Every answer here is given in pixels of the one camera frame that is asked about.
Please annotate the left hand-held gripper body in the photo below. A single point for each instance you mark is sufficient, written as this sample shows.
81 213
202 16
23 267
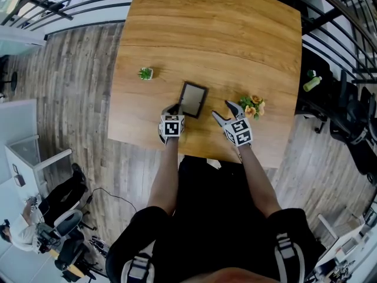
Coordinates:
172 127

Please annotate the dark brown picture frame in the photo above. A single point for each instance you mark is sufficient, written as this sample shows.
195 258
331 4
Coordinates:
191 100

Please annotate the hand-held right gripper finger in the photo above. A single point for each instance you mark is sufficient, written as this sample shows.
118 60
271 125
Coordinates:
235 109
222 119

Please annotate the person's right forearm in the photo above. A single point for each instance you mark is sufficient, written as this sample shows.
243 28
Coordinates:
259 181

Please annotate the frosted glass partition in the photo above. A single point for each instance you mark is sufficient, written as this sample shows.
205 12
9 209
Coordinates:
17 119

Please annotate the small green round object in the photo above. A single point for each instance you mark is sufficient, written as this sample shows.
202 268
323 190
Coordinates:
311 73

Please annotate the green drink bottle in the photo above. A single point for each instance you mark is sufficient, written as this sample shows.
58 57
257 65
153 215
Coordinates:
312 83

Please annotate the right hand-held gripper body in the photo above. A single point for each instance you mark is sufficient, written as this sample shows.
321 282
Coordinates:
239 133

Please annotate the small green plant white pot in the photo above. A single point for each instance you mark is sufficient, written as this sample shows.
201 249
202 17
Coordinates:
145 73

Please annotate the orange flower plant white pot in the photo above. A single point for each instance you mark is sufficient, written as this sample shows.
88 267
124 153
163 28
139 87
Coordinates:
252 107

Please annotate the yellow round table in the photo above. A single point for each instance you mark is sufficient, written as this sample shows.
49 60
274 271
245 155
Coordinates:
73 271

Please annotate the small dark brown box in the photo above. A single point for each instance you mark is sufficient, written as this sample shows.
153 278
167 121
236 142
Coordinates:
20 180

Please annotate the black office chair grey bracket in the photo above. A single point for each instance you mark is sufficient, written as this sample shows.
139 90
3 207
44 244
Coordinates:
353 111

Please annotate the white cluttered office desk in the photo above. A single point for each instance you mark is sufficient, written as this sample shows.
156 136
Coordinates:
350 243

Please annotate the person's left forearm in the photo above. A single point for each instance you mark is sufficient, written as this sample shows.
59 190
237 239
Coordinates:
163 178

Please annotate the person's black clothing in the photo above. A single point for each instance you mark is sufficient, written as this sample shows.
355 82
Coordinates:
212 231

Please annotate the silver and black metal device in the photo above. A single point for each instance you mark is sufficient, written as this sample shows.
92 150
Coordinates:
98 245

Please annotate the grey-backed office chair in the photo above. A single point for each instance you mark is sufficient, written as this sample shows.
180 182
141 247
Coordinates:
69 221

